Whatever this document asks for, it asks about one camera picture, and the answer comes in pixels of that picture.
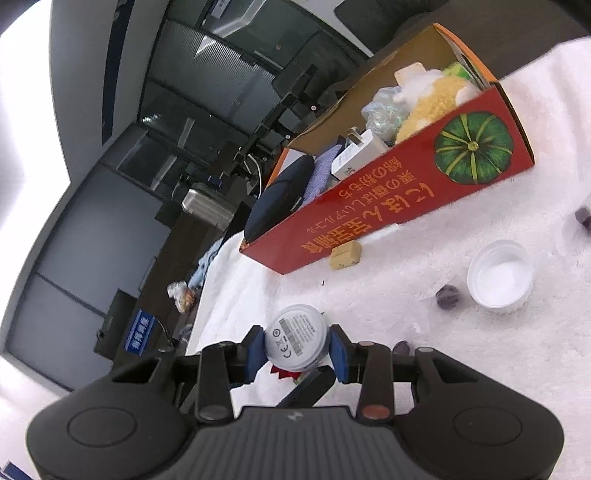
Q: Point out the red cardboard box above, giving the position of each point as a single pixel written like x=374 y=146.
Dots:
x=369 y=207

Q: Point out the green item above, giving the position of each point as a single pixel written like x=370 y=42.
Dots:
x=459 y=71

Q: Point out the dark blue oval case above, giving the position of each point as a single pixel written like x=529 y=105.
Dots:
x=277 y=198

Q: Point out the dark bar-shaped object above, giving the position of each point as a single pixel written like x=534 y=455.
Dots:
x=309 y=390

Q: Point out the blue sign plate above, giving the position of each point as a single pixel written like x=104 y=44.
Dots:
x=142 y=332

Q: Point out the silver suitcase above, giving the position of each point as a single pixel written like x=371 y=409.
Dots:
x=207 y=205

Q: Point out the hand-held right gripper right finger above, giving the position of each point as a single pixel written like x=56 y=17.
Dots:
x=339 y=357

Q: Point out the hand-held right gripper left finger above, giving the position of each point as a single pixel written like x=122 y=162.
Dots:
x=254 y=357

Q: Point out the small wooden block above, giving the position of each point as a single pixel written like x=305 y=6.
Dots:
x=345 y=256

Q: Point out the white round lid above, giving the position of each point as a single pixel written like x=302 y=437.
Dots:
x=501 y=277

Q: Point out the clear plastic wrap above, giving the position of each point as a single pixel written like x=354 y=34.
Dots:
x=383 y=113

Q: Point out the purple cloth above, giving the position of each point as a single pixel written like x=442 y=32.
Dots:
x=323 y=173

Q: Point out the clear plastic snack bag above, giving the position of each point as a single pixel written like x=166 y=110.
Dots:
x=182 y=297

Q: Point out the light blue cloth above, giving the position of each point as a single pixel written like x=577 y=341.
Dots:
x=207 y=265

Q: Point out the purple stone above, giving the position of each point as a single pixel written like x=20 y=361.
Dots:
x=401 y=347
x=584 y=218
x=449 y=296

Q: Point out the white charger plug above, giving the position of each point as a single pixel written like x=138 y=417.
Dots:
x=358 y=154

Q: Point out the pale peach flat item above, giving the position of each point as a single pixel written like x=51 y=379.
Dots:
x=410 y=74

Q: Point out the yellow white plush toy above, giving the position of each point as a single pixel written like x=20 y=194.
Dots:
x=434 y=104

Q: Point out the white fluffy blanket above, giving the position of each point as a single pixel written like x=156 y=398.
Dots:
x=415 y=295

